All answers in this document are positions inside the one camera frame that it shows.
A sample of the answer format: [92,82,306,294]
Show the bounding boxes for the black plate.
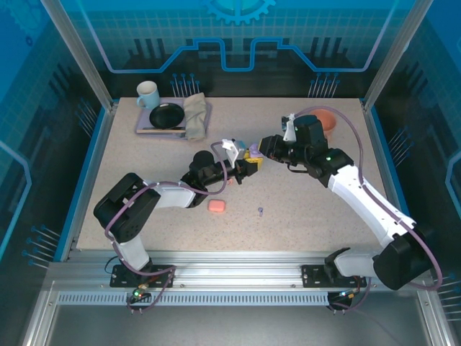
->
[149,103,187,130]

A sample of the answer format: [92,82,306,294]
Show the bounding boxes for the aluminium frame post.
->
[361,0,435,112]
[40,0,118,112]

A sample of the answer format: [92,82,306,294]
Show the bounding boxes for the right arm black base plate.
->
[300,264,367,288]

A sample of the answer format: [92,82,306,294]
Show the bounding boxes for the lavender tray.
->
[135,97,213,137]

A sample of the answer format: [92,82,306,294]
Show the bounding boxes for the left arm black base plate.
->
[109,265,176,288]

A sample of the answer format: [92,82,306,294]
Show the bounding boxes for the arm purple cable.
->
[292,106,444,314]
[104,141,233,315]

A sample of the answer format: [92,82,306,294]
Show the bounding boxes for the right aluminium side rail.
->
[363,104,415,262]

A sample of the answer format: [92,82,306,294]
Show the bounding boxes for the slotted grey cable duct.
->
[56,292,334,306]

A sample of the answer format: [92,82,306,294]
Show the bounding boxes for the orange cup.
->
[310,109,338,138]

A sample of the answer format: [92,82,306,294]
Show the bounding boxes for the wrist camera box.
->
[221,138,248,169]
[280,113,299,143]

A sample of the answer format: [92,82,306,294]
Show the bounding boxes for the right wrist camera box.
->
[280,113,299,143]

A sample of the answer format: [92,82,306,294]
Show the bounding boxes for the right cable connector with LED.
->
[330,288,362,304]

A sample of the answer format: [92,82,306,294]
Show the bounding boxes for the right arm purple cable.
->
[292,106,444,314]

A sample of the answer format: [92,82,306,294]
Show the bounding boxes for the cable connector with led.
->
[129,283,151,304]
[330,288,362,304]

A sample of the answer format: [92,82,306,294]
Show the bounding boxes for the left aluminium frame post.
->
[40,0,118,112]

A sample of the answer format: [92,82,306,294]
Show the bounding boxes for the aluminium mounting rail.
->
[46,250,433,289]

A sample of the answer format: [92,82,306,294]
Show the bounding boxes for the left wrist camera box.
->
[221,138,248,169]

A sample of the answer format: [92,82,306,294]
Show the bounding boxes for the wooden stick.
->
[138,129,187,136]

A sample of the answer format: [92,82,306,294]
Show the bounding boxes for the grey metal bottom tray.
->
[21,280,455,346]

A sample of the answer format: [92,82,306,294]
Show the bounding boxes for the beige folded cloth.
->
[182,92,209,142]

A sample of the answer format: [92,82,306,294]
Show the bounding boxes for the left aluminium side rail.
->
[59,104,116,262]

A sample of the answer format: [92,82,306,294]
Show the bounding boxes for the right aluminium frame post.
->
[361,0,435,112]

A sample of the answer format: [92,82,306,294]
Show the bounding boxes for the light blue mug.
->
[135,81,161,110]

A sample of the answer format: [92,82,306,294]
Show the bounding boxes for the left cable connector with LED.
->
[129,283,151,304]

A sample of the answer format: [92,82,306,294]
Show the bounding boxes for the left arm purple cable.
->
[104,141,233,315]

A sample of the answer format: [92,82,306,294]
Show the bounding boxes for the aluminium side rail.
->
[59,104,116,262]
[363,104,415,262]

